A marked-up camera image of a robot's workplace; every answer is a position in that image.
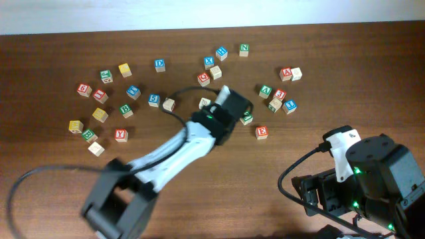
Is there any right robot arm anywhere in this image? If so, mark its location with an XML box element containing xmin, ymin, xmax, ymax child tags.
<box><xmin>292</xmin><ymin>125</ymin><xmax>424</xmax><ymax>238</ymax></box>

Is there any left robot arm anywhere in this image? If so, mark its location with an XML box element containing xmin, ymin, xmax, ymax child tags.
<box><xmin>81</xmin><ymin>90</ymin><xmax>253</xmax><ymax>239</ymax></box>

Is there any plain wooden block centre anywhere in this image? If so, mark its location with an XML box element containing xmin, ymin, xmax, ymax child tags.
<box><xmin>199</xmin><ymin>98</ymin><xmax>211</xmax><ymax>110</ymax></box>

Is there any green Z block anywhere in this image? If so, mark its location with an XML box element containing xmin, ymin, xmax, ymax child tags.
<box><xmin>240</xmin><ymin>111</ymin><xmax>253</xmax><ymax>125</ymax></box>

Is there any red E block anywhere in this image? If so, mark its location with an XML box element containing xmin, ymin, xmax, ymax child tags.
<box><xmin>256</xmin><ymin>126</ymin><xmax>268</xmax><ymax>139</ymax></box>

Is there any red Q block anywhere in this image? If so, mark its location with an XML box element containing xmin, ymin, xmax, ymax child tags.
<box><xmin>197</xmin><ymin>72</ymin><xmax>211</xmax><ymax>87</ymax></box>

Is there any plain wooden block by X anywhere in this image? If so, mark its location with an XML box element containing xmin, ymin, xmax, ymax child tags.
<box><xmin>209</xmin><ymin>66</ymin><xmax>222</xmax><ymax>80</ymax></box>

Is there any wooden block red side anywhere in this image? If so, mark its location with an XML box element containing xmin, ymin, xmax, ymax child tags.
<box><xmin>162</xmin><ymin>98</ymin><xmax>175</xmax><ymax>112</ymax></box>

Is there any green A block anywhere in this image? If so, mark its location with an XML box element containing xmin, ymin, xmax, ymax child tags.
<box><xmin>258</xmin><ymin>85</ymin><xmax>272</xmax><ymax>99</ymax></box>

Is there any green 4 block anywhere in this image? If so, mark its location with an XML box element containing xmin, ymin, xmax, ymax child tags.
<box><xmin>268</xmin><ymin>98</ymin><xmax>282</xmax><ymax>113</ymax></box>

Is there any blue X block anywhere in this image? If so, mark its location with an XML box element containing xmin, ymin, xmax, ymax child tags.
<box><xmin>204</xmin><ymin>56</ymin><xmax>214</xmax><ymax>70</ymax></box>

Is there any red 3 block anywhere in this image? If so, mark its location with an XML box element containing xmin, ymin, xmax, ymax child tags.
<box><xmin>273</xmin><ymin>89</ymin><xmax>286</xmax><ymax>102</ymax></box>

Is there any blue 5 block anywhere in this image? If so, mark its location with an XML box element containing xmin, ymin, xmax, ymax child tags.
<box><xmin>148</xmin><ymin>94</ymin><xmax>160</xmax><ymax>108</ymax></box>

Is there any blue H block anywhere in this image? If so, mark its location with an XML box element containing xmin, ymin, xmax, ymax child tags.
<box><xmin>216</xmin><ymin>46</ymin><xmax>228</xmax><ymax>61</ymax></box>

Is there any blue L block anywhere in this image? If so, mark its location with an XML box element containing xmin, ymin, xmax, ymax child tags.
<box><xmin>282</xmin><ymin>100</ymin><xmax>297</xmax><ymax>114</ymax></box>

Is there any green N block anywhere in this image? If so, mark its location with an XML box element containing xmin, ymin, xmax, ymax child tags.
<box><xmin>239</xmin><ymin>44</ymin><xmax>250</xmax><ymax>57</ymax></box>

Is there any red A block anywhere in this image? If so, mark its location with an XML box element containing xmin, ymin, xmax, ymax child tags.
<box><xmin>280</xmin><ymin>68</ymin><xmax>293</xmax><ymax>81</ymax></box>

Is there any blue D block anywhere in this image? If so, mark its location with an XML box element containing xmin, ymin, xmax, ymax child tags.
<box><xmin>154</xmin><ymin>58</ymin><xmax>165</xmax><ymax>72</ymax></box>

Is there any blue block left middle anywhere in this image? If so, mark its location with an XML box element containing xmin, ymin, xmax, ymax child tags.
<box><xmin>126</xmin><ymin>85</ymin><xmax>141</xmax><ymax>100</ymax></box>

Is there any plain wooden block by A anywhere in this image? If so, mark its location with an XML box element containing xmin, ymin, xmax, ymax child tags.
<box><xmin>291</xmin><ymin>67</ymin><xmax>302</xmax><ymax>81</ymax></box>

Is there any green B block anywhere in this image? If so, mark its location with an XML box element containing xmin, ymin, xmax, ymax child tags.
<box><xmin>119</xmin><ymin>104</ymin><xmax>133</xmax><ymax>118</ymax></box>

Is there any red Y block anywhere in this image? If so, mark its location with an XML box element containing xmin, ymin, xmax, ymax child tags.
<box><xmin>114</xmin><ymin>129</ymin><xmax>129</xmax><ymax>142</ymax></box>

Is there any yellow block top left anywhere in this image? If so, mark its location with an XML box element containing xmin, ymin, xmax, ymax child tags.
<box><xmin>119</xmin><ymin>63</ymin><xmax>132</xmax><ymax>78</ymax></box>

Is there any yellow block left middle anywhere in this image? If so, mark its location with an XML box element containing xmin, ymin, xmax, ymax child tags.
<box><xmin>92</xmin><ymin>108</ymin><xmax>108</xmax><ymax>123</ymax></box>

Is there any green J block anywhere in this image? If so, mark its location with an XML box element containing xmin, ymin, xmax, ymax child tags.
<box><xmin>100</xmin><ymin>70</ymin><xmax>113</xmax><ymax>84</ymax></box>

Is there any red 1 block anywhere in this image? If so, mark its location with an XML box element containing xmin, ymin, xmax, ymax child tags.
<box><xmin>93</xmin><ymin>89</ymin><xmax>108</xmax><ymax>104</ymax></box>

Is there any plain wooden block bottom left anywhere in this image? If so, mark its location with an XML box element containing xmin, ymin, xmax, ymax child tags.
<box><xmin>88</xmin><ymin>142</ymin><xmax>105</xmax><ymax>157</ymax></box>

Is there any green E block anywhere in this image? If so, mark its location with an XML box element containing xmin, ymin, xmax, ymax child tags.
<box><xmin>82</xmin><ymin>129</ymin><xmax>98</xmax><ymax>144</ymax></box>

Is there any red 6 block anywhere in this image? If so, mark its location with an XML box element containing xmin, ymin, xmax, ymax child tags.
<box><xmin>77</xmin><ymin>84</ymin><xmax>92</xmax><ymax>98</ymax></box>

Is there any yellow W block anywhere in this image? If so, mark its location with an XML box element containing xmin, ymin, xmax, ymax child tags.
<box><xmin>68</xmin><ymin>120</ymin><xmax>84</xmax><ymax>133</ymax></box>

